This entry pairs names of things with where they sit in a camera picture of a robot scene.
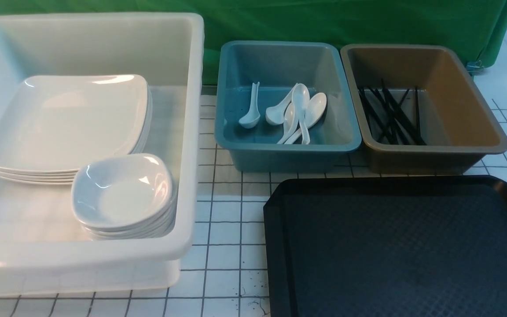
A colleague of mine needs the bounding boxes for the white square rice plate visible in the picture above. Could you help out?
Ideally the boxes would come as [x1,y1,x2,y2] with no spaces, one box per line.
[0,74,148,173]

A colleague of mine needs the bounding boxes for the stack of white square plates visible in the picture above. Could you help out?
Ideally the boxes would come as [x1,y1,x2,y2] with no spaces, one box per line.
[0,86,153,185]

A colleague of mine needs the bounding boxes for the stack of white bowls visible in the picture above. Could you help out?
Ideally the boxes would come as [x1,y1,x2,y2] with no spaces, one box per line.
[72,153,177,240]

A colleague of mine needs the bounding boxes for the large white plastic tub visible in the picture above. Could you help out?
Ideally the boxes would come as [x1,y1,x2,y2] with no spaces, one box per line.
[0,12,205,298]

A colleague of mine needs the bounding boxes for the white spoon short middle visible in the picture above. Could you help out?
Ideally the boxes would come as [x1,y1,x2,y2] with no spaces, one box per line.
[265,83,299,125]

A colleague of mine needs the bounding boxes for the blue plastic bin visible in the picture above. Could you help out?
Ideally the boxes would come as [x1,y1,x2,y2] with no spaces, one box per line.
[214,41,362,174]

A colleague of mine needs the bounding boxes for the white spoon long centre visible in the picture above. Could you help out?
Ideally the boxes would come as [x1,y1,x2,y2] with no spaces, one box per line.
[292,84,311,144]

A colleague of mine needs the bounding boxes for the black chopsticks in bin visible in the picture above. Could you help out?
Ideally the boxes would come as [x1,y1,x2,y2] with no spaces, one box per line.
[357,80,426,146]

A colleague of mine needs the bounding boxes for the black serving tray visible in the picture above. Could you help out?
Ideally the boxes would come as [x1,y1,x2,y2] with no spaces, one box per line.
[264,175,507,317]

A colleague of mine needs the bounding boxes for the brown plastic bin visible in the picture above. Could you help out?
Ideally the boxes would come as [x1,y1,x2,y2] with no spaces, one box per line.
[340,44,507,175]

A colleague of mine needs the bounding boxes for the metal clamp on backdrop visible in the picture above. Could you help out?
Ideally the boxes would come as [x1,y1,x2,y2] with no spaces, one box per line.
[466,60,485,77]

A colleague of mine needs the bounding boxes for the green cloth backdrop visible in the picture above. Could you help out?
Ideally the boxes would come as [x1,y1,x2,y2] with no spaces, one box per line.
[0,0,507,85]

